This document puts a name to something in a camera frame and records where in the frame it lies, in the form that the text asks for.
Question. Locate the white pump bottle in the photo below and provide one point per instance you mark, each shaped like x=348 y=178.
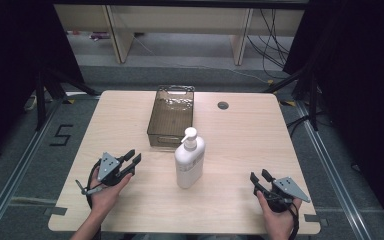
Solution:
x=189 y=163

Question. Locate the metal floor rail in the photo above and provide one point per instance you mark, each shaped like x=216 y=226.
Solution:
x=16 y=173
x=333 y=173

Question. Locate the person's right hand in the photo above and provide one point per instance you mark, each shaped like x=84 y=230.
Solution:
x=278 y=221

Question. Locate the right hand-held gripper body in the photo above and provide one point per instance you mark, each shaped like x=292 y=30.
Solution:
x=288 y=190

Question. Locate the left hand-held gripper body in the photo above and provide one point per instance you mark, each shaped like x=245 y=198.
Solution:
x=108 y=165

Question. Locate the clear brown plastic basket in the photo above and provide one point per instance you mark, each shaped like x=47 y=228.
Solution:
x=171 y=116

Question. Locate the dark tape strip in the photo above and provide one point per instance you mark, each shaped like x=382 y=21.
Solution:
x=315 y=219
x=56 y=211

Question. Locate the person's left hand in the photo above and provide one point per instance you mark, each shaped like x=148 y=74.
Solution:
x=108 y=196

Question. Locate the beige wooden desk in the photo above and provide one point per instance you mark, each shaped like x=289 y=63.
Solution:
x=180 y=20

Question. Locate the black metal stand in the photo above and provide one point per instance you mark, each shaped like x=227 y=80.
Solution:
x=41 y=100
x=313 y=100

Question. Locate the yellow tape piece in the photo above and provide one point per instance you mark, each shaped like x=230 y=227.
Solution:
x=288 y=103
x=69 y=101
x=270 y=81

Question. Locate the round grey table grommet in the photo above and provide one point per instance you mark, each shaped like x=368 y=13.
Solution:
x=223 y=105

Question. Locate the black curtain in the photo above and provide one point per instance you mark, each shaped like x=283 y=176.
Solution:
x=16 y=66
x=356 y=83

